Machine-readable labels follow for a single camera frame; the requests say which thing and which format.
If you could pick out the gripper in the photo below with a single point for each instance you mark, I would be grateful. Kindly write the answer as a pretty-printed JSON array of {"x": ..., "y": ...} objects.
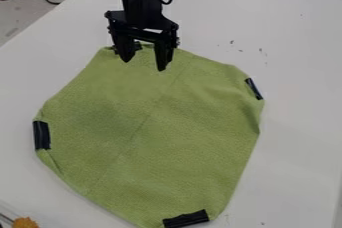
[{"x": 140, "y": 14}]

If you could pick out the green cloth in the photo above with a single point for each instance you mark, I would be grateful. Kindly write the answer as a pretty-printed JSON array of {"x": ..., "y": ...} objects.
[{"x": 151, "y": 132}]

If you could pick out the orange toy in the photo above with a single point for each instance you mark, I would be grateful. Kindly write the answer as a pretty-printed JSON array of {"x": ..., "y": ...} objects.
[{"x": 24, "y": 222}]

